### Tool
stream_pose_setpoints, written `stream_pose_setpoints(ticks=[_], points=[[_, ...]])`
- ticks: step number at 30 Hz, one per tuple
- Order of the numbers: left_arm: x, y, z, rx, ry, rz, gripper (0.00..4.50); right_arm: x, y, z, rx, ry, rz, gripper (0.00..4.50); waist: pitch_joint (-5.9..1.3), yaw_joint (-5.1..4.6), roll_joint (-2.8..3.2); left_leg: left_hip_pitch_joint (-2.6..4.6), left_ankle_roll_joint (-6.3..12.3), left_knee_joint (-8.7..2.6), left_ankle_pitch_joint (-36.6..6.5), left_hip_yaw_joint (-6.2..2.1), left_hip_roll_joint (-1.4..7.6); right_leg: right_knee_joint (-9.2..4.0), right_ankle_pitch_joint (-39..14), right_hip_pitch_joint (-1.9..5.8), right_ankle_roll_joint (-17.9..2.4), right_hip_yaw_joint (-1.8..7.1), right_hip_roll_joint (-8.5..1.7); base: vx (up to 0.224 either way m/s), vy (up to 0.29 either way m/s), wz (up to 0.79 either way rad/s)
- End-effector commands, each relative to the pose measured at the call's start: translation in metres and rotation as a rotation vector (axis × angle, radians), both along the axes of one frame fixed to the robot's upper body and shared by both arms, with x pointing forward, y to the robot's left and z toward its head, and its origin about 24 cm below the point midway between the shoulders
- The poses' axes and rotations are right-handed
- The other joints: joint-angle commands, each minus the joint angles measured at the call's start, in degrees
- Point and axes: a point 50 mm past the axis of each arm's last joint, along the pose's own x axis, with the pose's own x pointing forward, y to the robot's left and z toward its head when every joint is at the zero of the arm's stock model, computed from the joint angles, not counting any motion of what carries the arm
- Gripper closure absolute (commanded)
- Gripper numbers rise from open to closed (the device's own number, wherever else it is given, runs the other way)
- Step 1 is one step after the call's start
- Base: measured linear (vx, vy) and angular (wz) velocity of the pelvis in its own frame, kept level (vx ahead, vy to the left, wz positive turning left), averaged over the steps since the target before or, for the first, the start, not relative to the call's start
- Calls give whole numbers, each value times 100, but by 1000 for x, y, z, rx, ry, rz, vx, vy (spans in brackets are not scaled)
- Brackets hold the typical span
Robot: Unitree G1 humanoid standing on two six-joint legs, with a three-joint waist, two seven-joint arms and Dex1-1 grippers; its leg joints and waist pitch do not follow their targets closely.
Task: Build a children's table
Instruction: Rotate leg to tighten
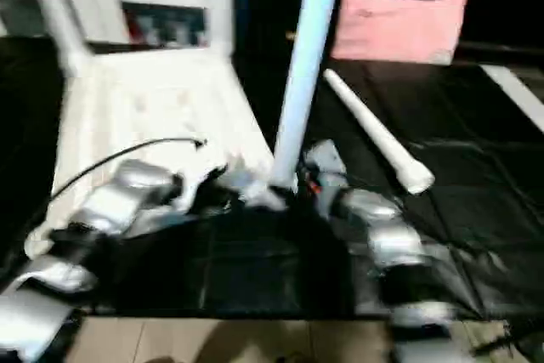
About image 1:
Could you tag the white plastic table leg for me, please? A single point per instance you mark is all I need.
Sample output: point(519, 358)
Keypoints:
point(223, 6)
point(59, 14)
point(374, 129)
point(306, 57)

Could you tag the white plastic table top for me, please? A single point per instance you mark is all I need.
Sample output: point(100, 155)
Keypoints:
point(144, 108)

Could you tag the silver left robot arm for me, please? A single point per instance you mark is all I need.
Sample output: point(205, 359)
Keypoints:
point(102, 210)

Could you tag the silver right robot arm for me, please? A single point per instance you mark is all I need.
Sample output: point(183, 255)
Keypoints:
point(382, 235)

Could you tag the small yellow label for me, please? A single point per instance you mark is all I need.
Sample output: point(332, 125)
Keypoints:
point(291, 36)

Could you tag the black work mat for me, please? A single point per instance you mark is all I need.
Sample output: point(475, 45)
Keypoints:
point(476, 150)

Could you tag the pink pillow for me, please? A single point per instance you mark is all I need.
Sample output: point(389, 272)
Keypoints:
point(399, 27)

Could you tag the black metal stand leg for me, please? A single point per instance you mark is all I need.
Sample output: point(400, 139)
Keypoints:
point(510, 342)

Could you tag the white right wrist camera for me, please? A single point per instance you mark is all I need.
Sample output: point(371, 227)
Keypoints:
point(323, 159)

